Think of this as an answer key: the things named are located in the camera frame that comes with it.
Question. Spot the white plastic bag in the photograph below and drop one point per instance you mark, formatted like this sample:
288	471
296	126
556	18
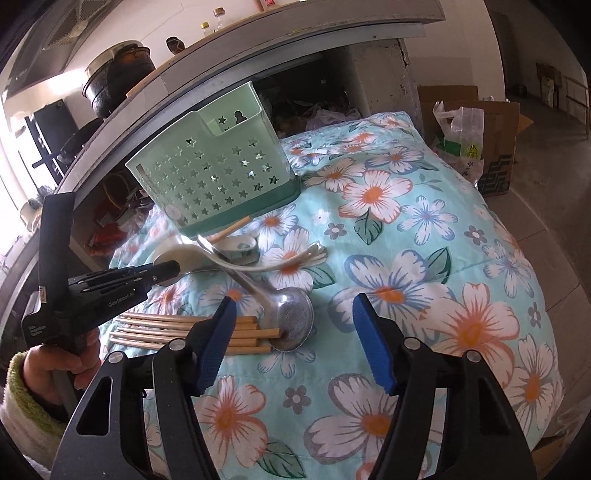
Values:
462	141

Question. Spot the left hand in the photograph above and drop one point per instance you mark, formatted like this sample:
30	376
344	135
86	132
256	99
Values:
41	361

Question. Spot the metal ladle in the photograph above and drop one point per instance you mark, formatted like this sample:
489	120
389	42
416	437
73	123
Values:
289	309

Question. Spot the grey concrete counter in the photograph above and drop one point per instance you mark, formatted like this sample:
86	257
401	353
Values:
365	38

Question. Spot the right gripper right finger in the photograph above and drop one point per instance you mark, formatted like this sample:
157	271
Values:
382	341

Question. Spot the cardboard box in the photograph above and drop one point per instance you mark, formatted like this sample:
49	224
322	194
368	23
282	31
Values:
503	123

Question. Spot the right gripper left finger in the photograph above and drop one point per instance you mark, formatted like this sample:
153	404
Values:
206	345

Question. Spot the black frying pan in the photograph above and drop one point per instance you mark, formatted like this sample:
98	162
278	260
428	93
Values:
64	146

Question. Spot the green star-hole utensil holder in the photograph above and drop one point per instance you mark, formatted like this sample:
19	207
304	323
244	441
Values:
216	165

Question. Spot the small white ceramic spoon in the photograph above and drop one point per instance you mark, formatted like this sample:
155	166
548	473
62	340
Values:
240	249

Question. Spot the floral blue tablecloth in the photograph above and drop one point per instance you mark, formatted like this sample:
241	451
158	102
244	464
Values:
380	214

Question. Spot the white green fuzzy sleeve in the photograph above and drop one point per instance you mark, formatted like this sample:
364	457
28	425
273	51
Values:
36	434

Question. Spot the dark sauce bottle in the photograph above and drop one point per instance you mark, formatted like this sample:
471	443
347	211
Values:
220	18

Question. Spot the black cooking pot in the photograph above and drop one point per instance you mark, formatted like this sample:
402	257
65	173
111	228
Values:
113	73

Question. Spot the clear sauce bottle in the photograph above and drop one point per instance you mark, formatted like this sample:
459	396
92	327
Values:
206	28

